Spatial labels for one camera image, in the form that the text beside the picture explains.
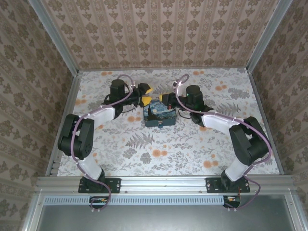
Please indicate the aluminium side frame rail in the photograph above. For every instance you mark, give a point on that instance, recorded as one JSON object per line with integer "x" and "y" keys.
{"x": 68, "y": 106}
{"x": 264, "y": 106}

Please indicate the starry night printed tin box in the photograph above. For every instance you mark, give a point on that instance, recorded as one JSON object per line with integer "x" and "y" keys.
{"x": 160, "y": 114}

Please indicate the aluminium front frame rail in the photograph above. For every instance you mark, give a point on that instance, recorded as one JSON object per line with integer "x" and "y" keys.
{"x": 163, "y": 184}

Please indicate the small black electronics board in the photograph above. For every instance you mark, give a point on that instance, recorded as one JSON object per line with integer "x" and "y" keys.
{"x": 232, "y": 201}
{"x": 99, "y": 201}

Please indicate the aluminium frame post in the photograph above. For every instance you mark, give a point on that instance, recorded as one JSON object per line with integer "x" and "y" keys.
{"x": 57, "y": 41}
{"x": 264, "y": 38}

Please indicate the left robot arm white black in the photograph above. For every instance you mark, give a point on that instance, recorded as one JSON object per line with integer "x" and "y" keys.
{"x": 91, "y": 166}

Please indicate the small padlock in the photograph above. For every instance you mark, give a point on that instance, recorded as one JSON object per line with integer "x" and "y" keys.
{"x": 160, "y": 124}

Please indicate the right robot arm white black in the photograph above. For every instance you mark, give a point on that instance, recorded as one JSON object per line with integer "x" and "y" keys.
{"x": 237, "y": 168}

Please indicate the grey metal panel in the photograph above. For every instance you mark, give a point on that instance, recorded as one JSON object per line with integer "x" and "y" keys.
{"x": 168, "y": 217}

